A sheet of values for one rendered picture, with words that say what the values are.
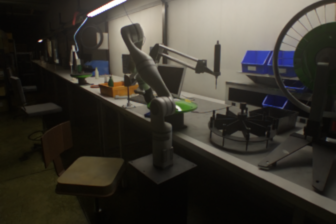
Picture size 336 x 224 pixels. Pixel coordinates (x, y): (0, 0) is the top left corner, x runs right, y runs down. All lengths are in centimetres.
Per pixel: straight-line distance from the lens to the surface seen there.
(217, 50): 135
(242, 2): 213
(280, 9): 192
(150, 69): 102
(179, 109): 121
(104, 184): 141
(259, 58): 196
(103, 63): 463
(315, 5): 120
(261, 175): 95
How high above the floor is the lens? 138
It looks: 12 degrees down
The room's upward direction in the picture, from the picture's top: straight up
